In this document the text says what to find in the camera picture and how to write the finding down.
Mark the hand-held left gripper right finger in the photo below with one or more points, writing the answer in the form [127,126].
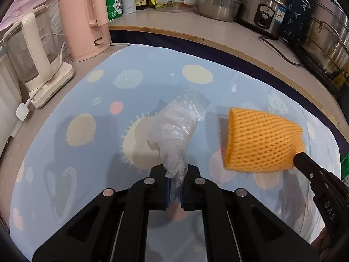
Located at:
[184,199]

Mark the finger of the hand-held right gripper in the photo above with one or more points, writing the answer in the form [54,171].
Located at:
[306,165]

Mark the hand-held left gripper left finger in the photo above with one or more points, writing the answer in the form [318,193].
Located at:
[166,193]

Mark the orange foam net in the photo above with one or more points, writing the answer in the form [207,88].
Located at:
[259,142]

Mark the clear plastic bag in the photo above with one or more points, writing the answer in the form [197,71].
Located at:
[174,125]

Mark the person's right hand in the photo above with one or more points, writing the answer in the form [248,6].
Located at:
[321,238]

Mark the black induction cooker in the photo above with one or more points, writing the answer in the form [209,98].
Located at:
[316,73]

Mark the blue printed tablecloth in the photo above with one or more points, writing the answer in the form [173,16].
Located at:
[81,155]

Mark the large steel steamer pot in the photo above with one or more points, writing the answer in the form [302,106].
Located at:
[324,41]

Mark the steel rice cooker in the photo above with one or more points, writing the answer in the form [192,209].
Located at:
[261,13]

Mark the white power plug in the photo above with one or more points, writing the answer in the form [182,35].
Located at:
[22,112]

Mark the small steel pot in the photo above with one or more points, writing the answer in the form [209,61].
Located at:
[218,8]

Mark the clear food container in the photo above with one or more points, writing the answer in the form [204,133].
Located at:
[174,4]

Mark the pink electric kettle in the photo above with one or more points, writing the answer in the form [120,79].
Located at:
[81,19]

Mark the white glass kettle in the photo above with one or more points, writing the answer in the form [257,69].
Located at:
[35,46]

